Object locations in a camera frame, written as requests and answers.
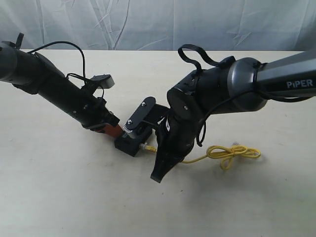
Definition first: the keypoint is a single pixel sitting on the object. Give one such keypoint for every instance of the small black electronic box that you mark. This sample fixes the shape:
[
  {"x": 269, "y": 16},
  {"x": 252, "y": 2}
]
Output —
[{"x": 131, "y": 146}]

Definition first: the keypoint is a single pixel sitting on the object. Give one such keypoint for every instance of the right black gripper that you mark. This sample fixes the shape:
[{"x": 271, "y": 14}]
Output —
[{"x": 175, "y": 141}]

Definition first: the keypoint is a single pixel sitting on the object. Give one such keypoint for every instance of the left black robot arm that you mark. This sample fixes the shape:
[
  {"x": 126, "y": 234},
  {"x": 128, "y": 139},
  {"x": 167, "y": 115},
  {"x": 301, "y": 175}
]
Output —
[{"x": 34, "y": 74}]

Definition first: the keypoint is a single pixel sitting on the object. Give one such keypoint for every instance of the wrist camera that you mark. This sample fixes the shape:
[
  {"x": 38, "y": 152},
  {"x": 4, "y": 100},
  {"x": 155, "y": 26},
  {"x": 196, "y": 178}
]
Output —
[
  {"x": 104, "y": 81},
  {"x": 148, "y": 114}
]

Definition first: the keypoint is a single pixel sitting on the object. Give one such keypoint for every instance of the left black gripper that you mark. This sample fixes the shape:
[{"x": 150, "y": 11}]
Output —
[{"x": 80, "y": 104}]

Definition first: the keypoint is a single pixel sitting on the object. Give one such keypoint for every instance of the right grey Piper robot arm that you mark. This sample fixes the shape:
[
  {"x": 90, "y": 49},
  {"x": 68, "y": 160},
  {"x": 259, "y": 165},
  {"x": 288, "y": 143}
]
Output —
[{"x": 228, "y": 86}]

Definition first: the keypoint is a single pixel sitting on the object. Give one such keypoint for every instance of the grey wrinkled backdrop cloth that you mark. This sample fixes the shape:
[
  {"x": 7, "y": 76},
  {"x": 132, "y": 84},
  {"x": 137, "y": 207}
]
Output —
[{"x": 162, "y": 24}]

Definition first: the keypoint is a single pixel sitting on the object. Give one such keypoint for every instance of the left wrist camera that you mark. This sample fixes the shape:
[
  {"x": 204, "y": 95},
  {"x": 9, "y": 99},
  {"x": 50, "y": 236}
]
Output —
[{"x": 104, "y": 81}]

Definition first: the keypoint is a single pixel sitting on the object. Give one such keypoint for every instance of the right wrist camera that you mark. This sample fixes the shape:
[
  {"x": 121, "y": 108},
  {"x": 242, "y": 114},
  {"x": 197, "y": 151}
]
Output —
[{"x": 148, "y": 114}]

